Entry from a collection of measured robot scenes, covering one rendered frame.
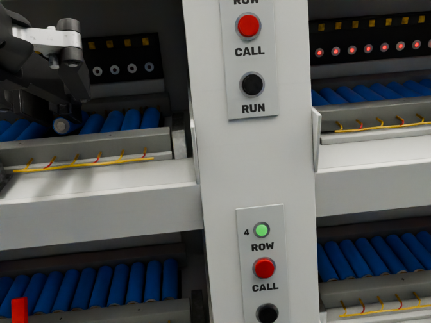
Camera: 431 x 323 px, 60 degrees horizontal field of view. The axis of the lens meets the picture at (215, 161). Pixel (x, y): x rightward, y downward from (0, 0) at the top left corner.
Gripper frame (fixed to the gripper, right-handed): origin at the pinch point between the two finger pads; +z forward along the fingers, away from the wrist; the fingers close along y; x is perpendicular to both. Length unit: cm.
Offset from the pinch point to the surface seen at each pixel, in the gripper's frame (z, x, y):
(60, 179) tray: -1.2, 7.1, -0.7
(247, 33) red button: -7.8, -1.9, -17.3
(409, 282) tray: 5.7, 21.9, -34.5
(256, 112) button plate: -6.0, 3.8, -17.6
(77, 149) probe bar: -0.1, 4.4, -2.0
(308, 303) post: -1.6, 20.2, -21.0
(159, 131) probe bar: 0.0, 3.5, -9.5
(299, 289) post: -1.9, 18.9, -20.3
